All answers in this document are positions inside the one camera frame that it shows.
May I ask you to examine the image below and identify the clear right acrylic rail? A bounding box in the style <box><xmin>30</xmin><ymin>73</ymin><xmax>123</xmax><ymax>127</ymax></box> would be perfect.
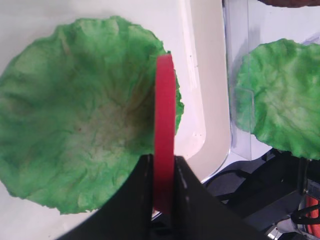
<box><xmin>222</xmin><ymin>0</ymin><xmax>262</xmax><ymax>161</ymax></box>

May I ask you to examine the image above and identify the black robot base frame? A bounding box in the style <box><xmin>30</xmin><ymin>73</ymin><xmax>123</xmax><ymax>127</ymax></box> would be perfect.
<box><xmin>204</xmin><ymin>148</ymin><xmax>320</xmax><ymax>240</ymax></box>

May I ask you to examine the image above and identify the white rectangular serving tray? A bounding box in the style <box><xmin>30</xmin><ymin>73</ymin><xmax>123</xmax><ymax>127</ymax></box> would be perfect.
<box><xmin>0</xmin><ymin>0</ymin><xmax>232</xmax><ymax>240</ymax></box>

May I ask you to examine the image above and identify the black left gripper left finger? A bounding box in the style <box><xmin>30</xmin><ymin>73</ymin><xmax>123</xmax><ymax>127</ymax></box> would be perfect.
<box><xmin>59</xmin><ymin>154</ymin><xmax>153</xmax><ymax>240</ymax></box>

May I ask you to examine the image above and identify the outer brown meat patty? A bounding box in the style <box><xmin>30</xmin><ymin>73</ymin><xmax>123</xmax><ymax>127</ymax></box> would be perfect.
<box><xmin>259</xmin><ymin>0</ymin><xmax>320</xmax><ymax>8</ymax></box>

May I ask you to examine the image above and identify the green lettuce leaf on tray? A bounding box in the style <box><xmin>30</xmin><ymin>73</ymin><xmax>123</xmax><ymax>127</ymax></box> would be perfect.
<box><xmin>0</xmin><ymin>15</ymin><xmax>185</xmax><ymax>216</ymax></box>

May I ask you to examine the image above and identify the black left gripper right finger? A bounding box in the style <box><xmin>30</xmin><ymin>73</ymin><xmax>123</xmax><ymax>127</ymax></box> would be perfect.
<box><xmin>170</xmin><ymin>156</ymin><xmax>268</xmax><ymax>240</ymax></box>

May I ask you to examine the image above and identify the red tomato slice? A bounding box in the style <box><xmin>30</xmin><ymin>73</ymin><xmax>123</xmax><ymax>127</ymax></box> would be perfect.
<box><xmin>153</xmin><ymin>53</ymin><xmax>176</xmax><ymax>214</ymax></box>

